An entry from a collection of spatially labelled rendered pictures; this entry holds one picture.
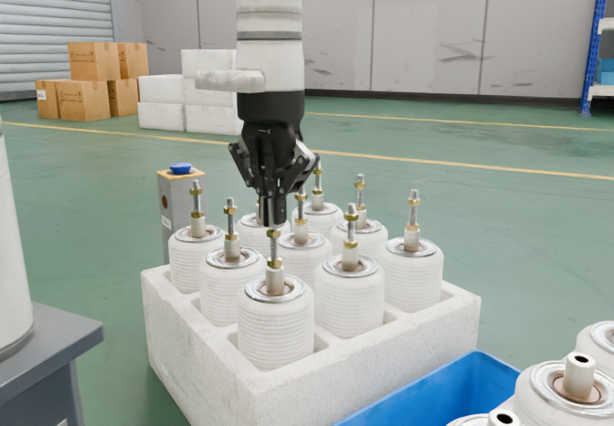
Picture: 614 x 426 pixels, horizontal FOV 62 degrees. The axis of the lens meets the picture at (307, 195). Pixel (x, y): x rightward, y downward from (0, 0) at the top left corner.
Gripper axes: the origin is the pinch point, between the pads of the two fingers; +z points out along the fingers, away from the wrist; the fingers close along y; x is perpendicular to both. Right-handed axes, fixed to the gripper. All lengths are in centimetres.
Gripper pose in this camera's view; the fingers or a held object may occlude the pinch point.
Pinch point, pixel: (272, 210)
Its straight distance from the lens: 60.0
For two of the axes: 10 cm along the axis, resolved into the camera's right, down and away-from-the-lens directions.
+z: 0.0, 9.6, 2.7
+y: -7.5, -1.8, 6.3
